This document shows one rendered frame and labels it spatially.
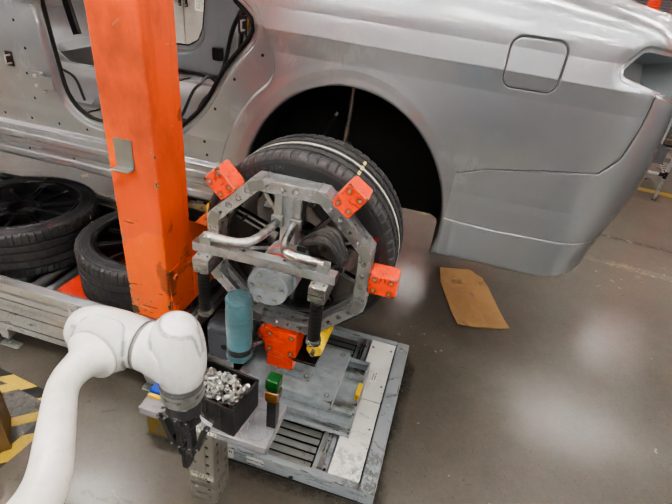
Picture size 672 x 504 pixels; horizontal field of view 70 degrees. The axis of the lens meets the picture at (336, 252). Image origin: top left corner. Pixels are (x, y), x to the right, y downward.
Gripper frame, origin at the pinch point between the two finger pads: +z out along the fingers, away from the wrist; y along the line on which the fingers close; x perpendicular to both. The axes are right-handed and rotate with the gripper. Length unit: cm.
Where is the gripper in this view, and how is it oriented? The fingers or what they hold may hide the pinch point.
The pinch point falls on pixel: (187, 453)
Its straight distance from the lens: 127.4
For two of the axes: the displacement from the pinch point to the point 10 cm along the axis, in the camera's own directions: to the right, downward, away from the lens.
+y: 9.7, 2.2, -1.3
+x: 2.3, -5.1, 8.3
